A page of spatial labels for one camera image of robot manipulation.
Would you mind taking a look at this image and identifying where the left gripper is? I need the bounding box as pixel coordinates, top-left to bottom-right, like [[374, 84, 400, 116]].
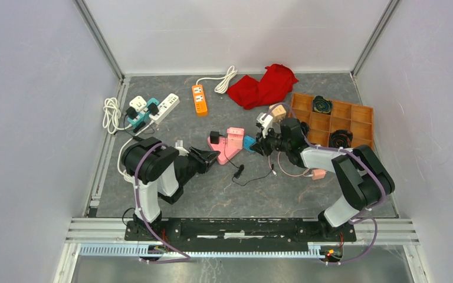
[[180, 145, 221, 186]]

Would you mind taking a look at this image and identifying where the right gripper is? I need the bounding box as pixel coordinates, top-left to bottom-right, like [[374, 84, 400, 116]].
[[249, 126, 290, 157]]

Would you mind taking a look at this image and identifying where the blue plug adapter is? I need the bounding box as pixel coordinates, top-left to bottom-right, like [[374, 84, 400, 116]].
[[242, 135, 256, 153]]

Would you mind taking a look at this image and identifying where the beige cube plug adapter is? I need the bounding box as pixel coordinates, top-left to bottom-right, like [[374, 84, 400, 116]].
[[269, 104, 287, 123]]

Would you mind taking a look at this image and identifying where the pink power strip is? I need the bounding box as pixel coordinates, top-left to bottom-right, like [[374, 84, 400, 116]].
[[207, 137, 241, 165]]

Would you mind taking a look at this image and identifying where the pink cube socket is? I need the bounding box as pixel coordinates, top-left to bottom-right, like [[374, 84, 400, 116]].
[[226, 127, 245, 150]]

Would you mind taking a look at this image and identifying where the pink plug adapter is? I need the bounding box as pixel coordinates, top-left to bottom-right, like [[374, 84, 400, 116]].
[[310, 169, 327, 180]]

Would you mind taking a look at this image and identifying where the orange power strip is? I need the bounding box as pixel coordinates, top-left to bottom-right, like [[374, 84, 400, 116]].
[[192, 84, 208, 117]]

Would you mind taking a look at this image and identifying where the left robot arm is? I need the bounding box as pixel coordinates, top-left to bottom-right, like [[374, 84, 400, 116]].
[[121, 137, 220, 240]]

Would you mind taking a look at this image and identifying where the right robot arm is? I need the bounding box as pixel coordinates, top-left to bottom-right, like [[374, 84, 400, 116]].
[[251, 113, 395, 241]]

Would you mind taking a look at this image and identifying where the black power adapter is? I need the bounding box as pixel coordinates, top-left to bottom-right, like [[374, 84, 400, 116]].
[[209, 131, 222, 144]]

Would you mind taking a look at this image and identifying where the red cloth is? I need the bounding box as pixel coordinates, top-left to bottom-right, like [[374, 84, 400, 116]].
[[227, 64, 298, 110]]

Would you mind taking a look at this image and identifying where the white power strip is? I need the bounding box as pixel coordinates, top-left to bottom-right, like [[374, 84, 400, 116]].
[[149, 93, 180, 124]]

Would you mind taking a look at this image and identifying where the white cube adapter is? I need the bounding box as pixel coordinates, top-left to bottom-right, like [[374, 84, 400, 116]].
[[129, 96, 147, 112]]

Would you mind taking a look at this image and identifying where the orange compartment tray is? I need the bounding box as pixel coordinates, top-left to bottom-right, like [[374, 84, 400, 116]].
[[290, 93, 375, 149]]

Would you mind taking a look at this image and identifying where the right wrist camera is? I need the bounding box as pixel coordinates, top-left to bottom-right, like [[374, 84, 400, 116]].
[[256, 113, 274, 138]]

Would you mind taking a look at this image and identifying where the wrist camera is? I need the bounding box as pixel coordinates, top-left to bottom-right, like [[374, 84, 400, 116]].
[[174, 140, 189, 156], [256, 113, 274, 138]]

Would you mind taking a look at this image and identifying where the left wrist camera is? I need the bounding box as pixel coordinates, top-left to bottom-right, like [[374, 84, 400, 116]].
[[174, 140, 189, 156]]

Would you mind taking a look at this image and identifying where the black thin cable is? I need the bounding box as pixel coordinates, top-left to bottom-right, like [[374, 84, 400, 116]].
[[220, 144, 277, 187]]

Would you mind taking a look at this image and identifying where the dark coiled cable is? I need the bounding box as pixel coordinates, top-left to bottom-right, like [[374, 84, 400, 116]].
[[328, 129, 354, 150], [312, 96, 333, 115]]

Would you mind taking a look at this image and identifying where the white cable bundle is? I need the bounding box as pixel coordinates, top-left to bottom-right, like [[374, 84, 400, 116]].
[[196, 65, 238, 95]]

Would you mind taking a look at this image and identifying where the white power cord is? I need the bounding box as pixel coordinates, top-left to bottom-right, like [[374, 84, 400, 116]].
[[116, 133, 149, 182]]

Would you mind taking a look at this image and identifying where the white coiled cable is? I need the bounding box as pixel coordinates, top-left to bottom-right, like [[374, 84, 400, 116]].
[[102, 97, 122, 135]]

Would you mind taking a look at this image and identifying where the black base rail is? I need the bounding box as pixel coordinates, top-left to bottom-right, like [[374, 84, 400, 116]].
[[124, 218, 357, 253]]

